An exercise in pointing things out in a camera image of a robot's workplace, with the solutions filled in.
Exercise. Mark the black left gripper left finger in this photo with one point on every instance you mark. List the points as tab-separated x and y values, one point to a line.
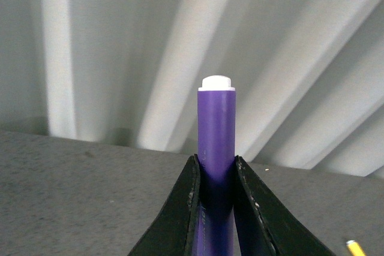
174	229

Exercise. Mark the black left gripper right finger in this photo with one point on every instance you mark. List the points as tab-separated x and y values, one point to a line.
264	225

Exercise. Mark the yellow highlighter pen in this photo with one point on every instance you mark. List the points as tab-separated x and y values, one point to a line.
354	248

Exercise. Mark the purple highlighter pen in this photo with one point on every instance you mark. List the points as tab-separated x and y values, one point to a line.
216	109

